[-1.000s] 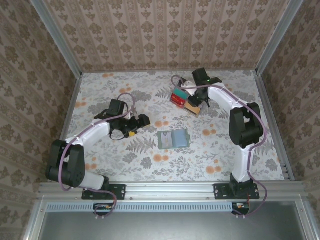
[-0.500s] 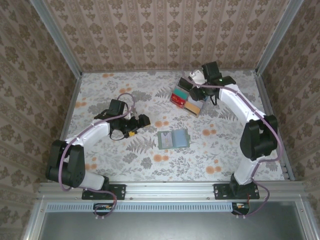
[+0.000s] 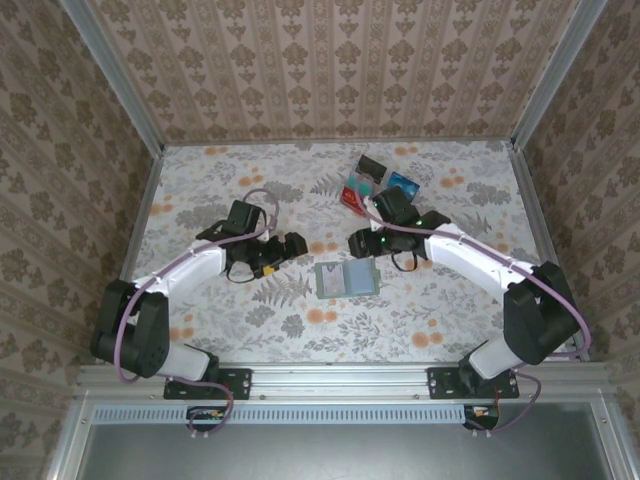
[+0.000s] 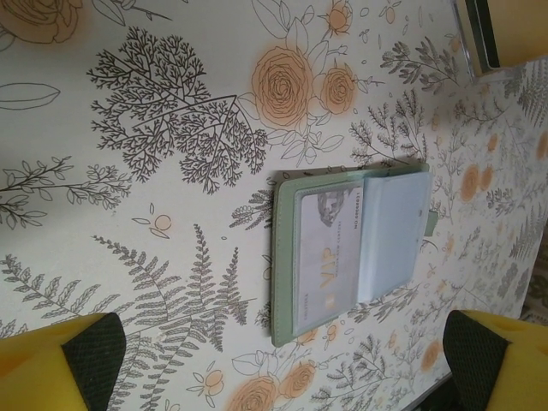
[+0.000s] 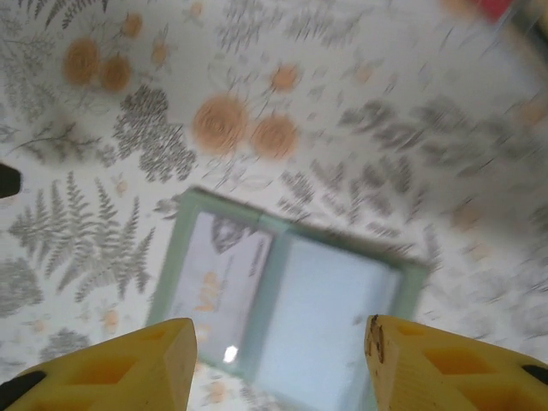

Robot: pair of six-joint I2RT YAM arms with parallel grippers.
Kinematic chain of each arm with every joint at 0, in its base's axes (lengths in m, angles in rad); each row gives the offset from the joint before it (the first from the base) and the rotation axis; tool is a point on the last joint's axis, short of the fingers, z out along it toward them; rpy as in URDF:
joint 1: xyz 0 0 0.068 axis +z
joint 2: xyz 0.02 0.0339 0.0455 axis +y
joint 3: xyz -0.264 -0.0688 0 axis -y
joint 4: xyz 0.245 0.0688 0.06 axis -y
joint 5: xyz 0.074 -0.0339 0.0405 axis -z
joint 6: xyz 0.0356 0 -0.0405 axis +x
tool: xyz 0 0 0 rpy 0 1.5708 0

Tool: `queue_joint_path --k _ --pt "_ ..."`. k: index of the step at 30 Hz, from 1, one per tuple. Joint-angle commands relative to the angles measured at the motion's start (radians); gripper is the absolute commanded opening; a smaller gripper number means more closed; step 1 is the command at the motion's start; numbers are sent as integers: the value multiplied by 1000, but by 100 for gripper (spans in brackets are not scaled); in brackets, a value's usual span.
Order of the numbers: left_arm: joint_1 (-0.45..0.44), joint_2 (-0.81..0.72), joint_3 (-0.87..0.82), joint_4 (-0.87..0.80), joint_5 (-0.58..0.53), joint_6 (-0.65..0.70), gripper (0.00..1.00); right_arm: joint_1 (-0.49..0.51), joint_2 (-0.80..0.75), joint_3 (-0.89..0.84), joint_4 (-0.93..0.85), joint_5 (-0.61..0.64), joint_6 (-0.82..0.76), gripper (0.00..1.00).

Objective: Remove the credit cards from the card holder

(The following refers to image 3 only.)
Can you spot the black card stack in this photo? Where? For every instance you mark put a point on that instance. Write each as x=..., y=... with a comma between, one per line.
x=372, y=167

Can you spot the green card holder wallet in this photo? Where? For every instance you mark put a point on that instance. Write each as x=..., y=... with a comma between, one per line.
x=367, y=282

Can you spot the blue VIP card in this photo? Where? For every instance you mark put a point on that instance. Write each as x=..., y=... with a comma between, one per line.
x=404, y=182

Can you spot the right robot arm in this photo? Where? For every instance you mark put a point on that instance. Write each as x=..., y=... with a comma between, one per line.
x=540, y=320

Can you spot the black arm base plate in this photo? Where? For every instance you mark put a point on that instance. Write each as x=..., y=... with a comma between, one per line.
x=442, y=384
x=235, y=384

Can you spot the red card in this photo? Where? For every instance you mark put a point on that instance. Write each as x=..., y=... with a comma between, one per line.
x=351, y=197

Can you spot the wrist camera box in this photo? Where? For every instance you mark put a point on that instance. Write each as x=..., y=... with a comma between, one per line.
x=270, y=233
x=370, y=205

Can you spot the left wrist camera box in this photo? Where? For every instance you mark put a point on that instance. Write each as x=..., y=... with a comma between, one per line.
x=270, y=233

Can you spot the aluminium frame rail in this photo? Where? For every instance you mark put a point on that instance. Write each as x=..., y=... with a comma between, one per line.
x=340, y=382

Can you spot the aluminium frame post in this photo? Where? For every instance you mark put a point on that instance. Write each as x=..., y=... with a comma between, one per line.
x=115, y=80
x=555, y=75

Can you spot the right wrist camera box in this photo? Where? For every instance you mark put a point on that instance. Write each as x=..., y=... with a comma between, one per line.
x=370, y=205

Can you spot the teal card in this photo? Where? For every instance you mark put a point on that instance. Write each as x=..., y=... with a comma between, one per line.
x=361, y=185

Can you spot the floral table cover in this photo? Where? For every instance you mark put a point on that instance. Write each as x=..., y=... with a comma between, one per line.
x=300, y=330

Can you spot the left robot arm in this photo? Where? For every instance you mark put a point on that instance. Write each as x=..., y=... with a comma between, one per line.
x=150, y=330

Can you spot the grey metal panel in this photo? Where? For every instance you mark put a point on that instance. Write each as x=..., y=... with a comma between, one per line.
x=320, y=450

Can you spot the clear acrylic card organizer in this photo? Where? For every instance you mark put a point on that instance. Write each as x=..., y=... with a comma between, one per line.
x=385, y=172

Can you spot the small controller board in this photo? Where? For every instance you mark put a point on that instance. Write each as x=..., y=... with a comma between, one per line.
x=482, y=413
x=205, y=414

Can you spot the aluminium side rail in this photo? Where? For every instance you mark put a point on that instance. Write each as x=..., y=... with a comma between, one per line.
x=137, y=225
x=530, y=210

